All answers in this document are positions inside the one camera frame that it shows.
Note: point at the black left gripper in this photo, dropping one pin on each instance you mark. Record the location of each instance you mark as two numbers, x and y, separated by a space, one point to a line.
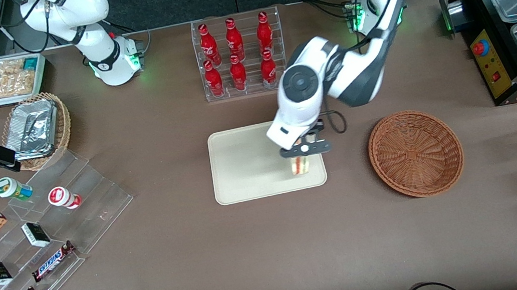
319 125

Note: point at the triangle sandwich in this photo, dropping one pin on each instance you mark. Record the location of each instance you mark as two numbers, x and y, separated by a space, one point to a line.
300 165

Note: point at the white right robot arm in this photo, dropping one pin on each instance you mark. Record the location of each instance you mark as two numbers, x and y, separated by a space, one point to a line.
97 41

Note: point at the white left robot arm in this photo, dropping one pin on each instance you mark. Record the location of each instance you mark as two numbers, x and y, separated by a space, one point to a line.
300 83

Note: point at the small tan wicker basket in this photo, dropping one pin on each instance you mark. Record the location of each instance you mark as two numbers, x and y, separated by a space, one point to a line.
64 126

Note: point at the cream plastic tray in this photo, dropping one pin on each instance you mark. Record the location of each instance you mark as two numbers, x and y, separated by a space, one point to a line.
241 167

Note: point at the large brown wicker basket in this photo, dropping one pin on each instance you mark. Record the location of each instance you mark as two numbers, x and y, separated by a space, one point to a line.
416 153

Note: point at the green lid white cup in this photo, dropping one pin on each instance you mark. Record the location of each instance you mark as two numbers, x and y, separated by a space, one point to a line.
9 187

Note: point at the stacked foil trays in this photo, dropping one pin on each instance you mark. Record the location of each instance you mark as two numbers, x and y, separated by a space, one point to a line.
31 129

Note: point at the red lid white cup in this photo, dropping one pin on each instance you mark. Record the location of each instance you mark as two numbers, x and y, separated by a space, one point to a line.
61 196

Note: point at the clear acrylic bottle rack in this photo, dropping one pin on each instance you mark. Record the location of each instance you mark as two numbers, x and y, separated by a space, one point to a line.
253 87

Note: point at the red cola bottle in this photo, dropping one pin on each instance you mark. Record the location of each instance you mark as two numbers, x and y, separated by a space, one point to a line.
264 33
268 69
214 81
209 45
234 39
238 75

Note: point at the teal snack packet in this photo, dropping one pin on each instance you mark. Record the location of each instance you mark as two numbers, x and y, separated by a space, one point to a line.
30 63

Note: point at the clear acrylic step display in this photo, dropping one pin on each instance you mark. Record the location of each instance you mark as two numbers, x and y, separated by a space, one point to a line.
95 208

